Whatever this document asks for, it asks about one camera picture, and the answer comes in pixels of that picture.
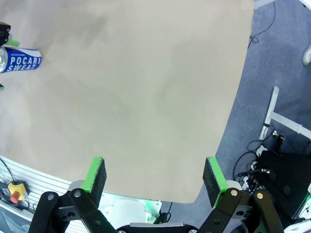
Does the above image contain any black floor cable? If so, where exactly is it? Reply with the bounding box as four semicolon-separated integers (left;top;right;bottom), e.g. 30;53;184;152
247;0;276;47

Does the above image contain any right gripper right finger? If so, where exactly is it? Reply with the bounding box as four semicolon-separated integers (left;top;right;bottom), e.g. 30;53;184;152
199;157;285;233

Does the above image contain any white sneaker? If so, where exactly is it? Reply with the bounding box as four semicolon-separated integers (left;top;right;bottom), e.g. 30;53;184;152
302;45;311;66

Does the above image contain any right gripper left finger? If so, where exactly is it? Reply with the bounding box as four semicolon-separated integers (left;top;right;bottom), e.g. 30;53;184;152
28;157;117;233

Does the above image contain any black computer case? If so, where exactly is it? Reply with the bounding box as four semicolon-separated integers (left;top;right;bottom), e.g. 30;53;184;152
255;150;311;219

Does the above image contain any white metal stand leg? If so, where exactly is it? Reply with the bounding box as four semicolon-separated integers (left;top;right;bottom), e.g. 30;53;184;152
259;86;311;141

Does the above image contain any yellow emergency stop button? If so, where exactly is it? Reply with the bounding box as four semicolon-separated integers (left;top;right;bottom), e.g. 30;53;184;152
7;181;27;207

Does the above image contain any blue Pocari Sweat can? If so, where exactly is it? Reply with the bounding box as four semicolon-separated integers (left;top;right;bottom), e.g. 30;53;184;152
0;47;42;73

